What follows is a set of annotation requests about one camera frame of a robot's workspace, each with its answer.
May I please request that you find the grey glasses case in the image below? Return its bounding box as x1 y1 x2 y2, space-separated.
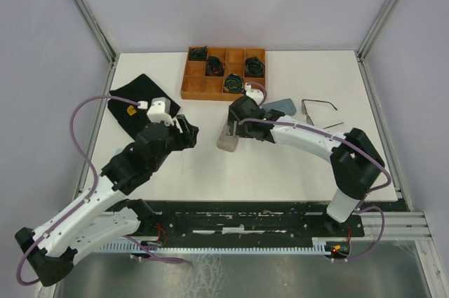
217 119 239 153

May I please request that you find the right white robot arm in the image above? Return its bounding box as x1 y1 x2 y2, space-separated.
227 95 391 236

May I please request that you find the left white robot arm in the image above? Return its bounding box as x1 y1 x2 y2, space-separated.
15 114 199 287

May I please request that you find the blue glasses case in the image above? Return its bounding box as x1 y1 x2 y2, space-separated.
262 98 297 116

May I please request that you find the wooden compartment tray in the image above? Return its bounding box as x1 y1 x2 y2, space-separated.
180 46 267 101

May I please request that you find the black cloth pouch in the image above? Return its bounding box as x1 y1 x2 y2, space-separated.
107 74 181 140

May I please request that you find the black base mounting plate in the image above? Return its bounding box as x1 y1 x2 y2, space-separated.
115 200 366 243

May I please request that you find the right electronics board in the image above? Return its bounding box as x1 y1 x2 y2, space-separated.
331 242 351 257

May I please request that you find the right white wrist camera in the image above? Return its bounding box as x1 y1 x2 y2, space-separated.
244 82 265 103

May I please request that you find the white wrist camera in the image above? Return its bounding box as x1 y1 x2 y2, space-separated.
244 82 265 103
147 97 174 126

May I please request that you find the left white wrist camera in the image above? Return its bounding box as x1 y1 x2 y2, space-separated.
147 97 174 126

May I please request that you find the thin-frame glasses right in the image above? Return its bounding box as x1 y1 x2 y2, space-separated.
300 99 338 126

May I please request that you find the red wires left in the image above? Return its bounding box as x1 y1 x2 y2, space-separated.
154 222 169 246

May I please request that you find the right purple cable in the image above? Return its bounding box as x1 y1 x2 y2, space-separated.
238 82 393 260

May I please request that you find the white slotted cable duct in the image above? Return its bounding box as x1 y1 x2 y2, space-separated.
98 236 334 253

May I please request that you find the left aluminium frame post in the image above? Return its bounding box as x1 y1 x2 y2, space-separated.
52 0 119 64

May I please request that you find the aluminium frame post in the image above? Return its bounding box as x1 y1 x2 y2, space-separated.
52 0 119 64
356 0 422 62

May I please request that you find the right aluminium frame post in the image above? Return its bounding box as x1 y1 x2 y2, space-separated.
356 0 422 62

